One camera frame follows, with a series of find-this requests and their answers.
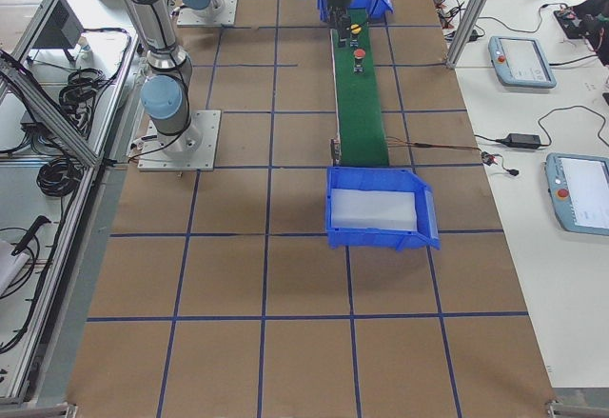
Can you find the right blue bin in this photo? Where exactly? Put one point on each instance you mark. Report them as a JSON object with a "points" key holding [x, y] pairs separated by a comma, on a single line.
{"points": [[389, 179]]}

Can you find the red push button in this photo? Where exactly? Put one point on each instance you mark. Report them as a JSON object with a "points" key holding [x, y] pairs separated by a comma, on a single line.
{"points": [[358, 55]]}

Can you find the white foam pad right bin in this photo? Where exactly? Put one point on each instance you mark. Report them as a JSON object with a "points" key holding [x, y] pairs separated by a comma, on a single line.
{"points": [[373, 209]]}

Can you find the far teach pendant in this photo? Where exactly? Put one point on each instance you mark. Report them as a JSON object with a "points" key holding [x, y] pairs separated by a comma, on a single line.
{"points": [[520, 62]]}

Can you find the aluminium frame post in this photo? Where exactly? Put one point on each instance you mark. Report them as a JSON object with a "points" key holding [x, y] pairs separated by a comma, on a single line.
{"points": [[463, 32]]}

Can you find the near teach pendant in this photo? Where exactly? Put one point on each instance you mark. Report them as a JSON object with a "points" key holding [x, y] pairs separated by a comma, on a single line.
{"points": [[578, 189]]}

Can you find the brown paper table cover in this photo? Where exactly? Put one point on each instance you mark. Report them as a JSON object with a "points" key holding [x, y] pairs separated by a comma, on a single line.
{"points": [[219, 295]]}

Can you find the yellow push button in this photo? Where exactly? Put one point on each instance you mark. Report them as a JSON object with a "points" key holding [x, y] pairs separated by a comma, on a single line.
{"points": [[355, 30]]}

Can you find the green conveyor belt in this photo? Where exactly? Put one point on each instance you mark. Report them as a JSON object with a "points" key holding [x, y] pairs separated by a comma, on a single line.
{"points": [[360, 139]]}

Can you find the black power adapter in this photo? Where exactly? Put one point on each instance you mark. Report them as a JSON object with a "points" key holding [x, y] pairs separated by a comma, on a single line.
{"points": [[523, 141]]}

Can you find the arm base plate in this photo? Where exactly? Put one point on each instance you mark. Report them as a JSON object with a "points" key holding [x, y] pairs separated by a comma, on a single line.
{"points": [[194, 149], [217, 14]]}

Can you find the teach pendant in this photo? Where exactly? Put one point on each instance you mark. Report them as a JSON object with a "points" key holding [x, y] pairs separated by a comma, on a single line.
{"points": [[578, 189], [520, 62]]}

